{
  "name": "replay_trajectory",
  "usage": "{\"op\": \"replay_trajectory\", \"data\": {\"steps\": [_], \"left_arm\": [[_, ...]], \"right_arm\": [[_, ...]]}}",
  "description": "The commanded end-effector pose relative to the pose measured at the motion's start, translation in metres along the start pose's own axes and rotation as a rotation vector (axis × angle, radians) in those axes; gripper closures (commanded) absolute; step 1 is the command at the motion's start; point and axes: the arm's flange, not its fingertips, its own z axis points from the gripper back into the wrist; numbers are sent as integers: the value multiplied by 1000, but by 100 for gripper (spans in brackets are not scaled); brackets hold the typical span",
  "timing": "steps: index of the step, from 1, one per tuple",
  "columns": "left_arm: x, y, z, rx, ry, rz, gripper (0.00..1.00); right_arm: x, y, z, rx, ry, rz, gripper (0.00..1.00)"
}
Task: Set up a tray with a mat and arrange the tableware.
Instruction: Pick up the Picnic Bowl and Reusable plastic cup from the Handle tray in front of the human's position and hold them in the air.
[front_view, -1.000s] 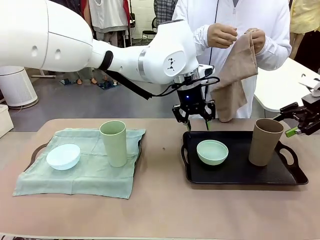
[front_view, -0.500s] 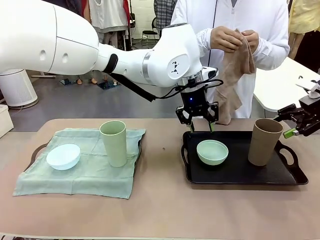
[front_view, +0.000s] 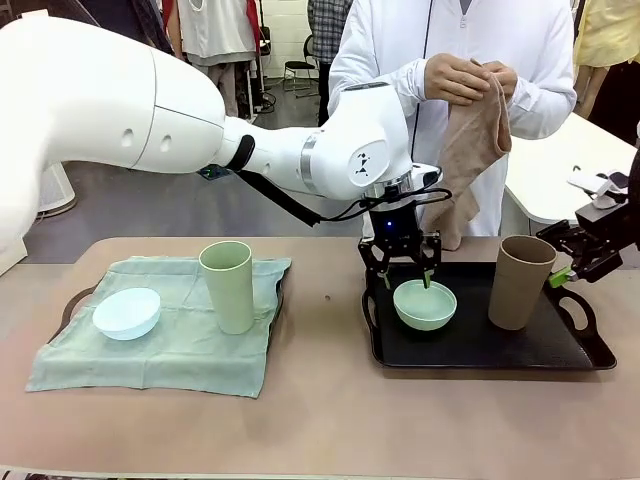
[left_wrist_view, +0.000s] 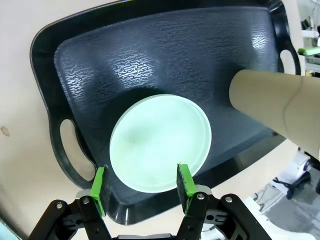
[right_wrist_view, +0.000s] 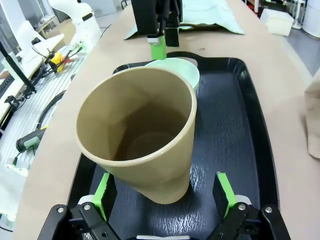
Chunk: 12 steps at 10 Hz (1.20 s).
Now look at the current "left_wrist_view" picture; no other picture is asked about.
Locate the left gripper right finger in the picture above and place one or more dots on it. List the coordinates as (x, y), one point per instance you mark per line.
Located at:
(187, 190)

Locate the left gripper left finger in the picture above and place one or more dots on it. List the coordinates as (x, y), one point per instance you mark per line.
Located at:
(98, 197)

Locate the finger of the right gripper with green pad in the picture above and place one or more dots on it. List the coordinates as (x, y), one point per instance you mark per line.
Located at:
(310, 51)

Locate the black plastic tray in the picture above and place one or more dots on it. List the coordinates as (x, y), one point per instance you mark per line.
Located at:
(175, 50)

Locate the green bowl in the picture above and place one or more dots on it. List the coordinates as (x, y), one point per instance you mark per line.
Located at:
(160, 142)

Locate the brown tall cup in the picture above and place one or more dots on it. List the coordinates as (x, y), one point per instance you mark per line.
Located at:
(270, 100)

